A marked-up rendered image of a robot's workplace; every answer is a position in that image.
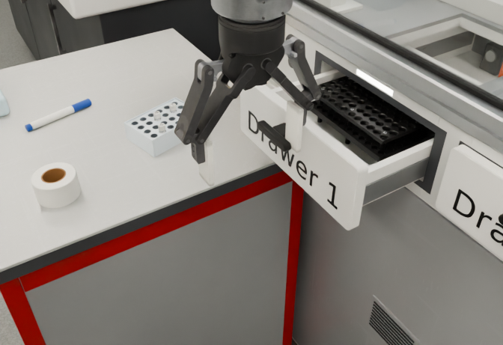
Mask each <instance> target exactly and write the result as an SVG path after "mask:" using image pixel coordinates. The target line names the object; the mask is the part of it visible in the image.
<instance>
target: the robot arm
mask: <svg viewBox="0 0 503 345"><path fill-rule="evenodd" d="M211 5H212V8H213V9H214V11H215V12H217V13H218V23H219V44H220V49H221V52H220V56H219V59H218V61H209V62H205V61H204V60H203V59H198V60H197V61H196V62H195V75H194V79H193V82H192V85H191V88H190V90H189V93H188V96H187V98H186V101H185V103H184V106H183V109H182V112H181V113H180V117H179V119H178V122H177V125H176V127H175V130H174V134H175V135H176V136H177V137H178V138H179V139H180V140H181V141H182V142H183V143H184V144H185V145H188V144H190V143H191V151H192V157H193V159H194V160H195V161H196V162H197V163H198V167H199V175H200V176H201V177H202V178H203V180H204V181H205V182H206V183H207V185H208V186H214V184H215V183H214V170H213V142H212V141H211V140H210V139H209V138H208V137H209V135H210V133H211V132H212V131H213V129H214V128H215V126H216V124H217V123H218V122H219V120H220V118H221V117H222V115H223V114H224V113H225V111H226V109H227V108H228V106H229V105H230V103H231V101H232V100H233V99H236V98H237V97H238V96H239V95H240V93H241V91H242V90H244V91H247V90H249V89H252V88H253V87H255V86H259V85H266V84H267V82H268V81H269V80H270V79H272V80H273V81H274V82H275V83H276V84H277V85H278V86H279V87H281V88H282V89H283V90H284V91H285V92H286V93H287V94H288V95H289V96H290V97H291V98H292V99H293V100H294V101H292V100H288V101H287V114H286V130H285V138H286V139H287V140H288V141H289V142H290V144H291V148H292V149H293V150H294V151H295V152H296V153H298V152H301V143H302V127H303V126H304V125H305V124H306V118H307V111H310V110H312V109H313V107H314V104H313V103H312V102H311V101H312V100H318V99H319V98H320V97H321V92H320V89H319V87H318V85H317V82H316V80H315V78H314V75H313V73H312V71H311V68H310V66H309V64H308V61H307V59H306V57H305V43H304V42H303V41H302V40H300V39H299V38H297V37H295V36H294V35H292V34H289V35H287V37H286V40H285V41H284V36H285V19H286V15H285V14H286V13H287V12H288V11H289V10H290V9H291V8H292V5H293V0H211ZM284 54H285V55H286V56H287V57H288V59H289V61H290V63H291V65H292V67H293V70H294V72H295V74H296V76H297V78H298V80H299V83H300V85H301V86H302V89H303V91H300V90H299V89H298V88H297V87H296V86H295V85H294V84H293V83H292V82H291V81H290V80H289V79H288V78H287V77H286V76H285V75H284V74H283V73H282V72H281V71H280V70H279V69H278V65H279V64H280V62H281V60H282V58H283V57H284ZM219 72H222V74H221V75H220V77H219V78H218V79H217V75H218V73H219ZM229 80H230V81H231V82H232V83H233V86H232V87H230V86H228V82H229ZM213 82H216V88H215V89H214V91H213V92H212V93H211V91H212V89H213ZM210 94H211V95H210Z"/></svg>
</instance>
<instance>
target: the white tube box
mask: <svg viewBox="0 0 503 345"><path fill-rule="evenodd" d="M171 103H175V104H176V112H175V113H171V111H170V108H169V105H170V104H171ZM184 103H185V102H184V101H182V100H180V99H178V98H176V97H175V98H173V99H171V100H169V101H167V102H165V103H163V104H161V105H158V106H156V107H154V108H152V109H150V110H148V111H146V112H144V113H142V114H140V115H138V116H136V117H134V118H132V119H130V120H127V121H125V122H124V126H125V131H126V138H127V139H128V140H129V141H131V142H132V143H133V144H135V145H137V146H138V147H140V148H141V149H142V150H144V151H146V152H147V153H149V154H150V155H151V156H153V157H155V156H158V155H159V154H161V153H164V152H165V151H167V150H169V149H171V148H172V147H174V146H176V145H178V144H179V143H181V142H182V141H181V140H180V139H179V138H178V137H177V136H176V135H175V134H174V130H175V127H176V125H177V122H178V119H179V117H180V113H181V112H182V109H183V106H184ZM155 111H158V112H160V120H158V121H155V120H154V116H153V113H154V112H155ZM159 123H164V124H165V133H159V127H158V125H159Z"/></svg>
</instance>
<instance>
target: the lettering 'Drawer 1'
mask: <svg viewBox="0 0 503 345"><path fill-rule="evenodd" d="M251 115H252V116H253V117H254V119H255V120H256V123H257V122H258V121H257V118H256V117H255V116H254V115H253V114H252V113H251V112H250V111H249V129H250V130H251V131H252V132H253V133H254V134H258V131H259V129H258V128H257V130H256V132H255V131H254V130H252V129H251ZM270 143H273V142H272V141H271V140H269V148H270V149H271V150H272V151H275V153H276V154H277V146H276V145H275V144H274V143H273V144H274V145H275V149H274V150H273V149H272V148H271V145H270ZM286 155H287V159H288V165H289V166H290V167H291V165H292V162H293V158H294V155H293V154H292V156H291V159H290V158H289V151H287V152H285V153H284V154H283V151H282V150H281V156H282V160H283V161H285V157H286ZM299 163H301V164H303V166H304V168H305V170H303V169H302V168H301V167H300V166H299ZM299 169H301V170H302V171H303V172H304V173H305V174H307V169H306V167H305V164H304V163H303V162H302V161H300V160H299V161H297V163H296V170H297V172H298V174H299V176H300V177H301V178H302V179H303V180H306V178H305V177H303V176H302V175H301V174H300V173H299ZM313 176H315V177H316V178H318V176H317V175H316V174H313V171H312V170H311V176H310V184H309V185H310V186H312V177H313ZM329 185H330V186H332V187H333V190H332V201H330V200H329V199H327V201H328V202H329V203H330V204H331V205H332V206H333V207H334V208H335V209H337V207H336V206H335V205H334V199H335V188H336V186H335V185H334V184H332V183H330V182H329Z"/></svg>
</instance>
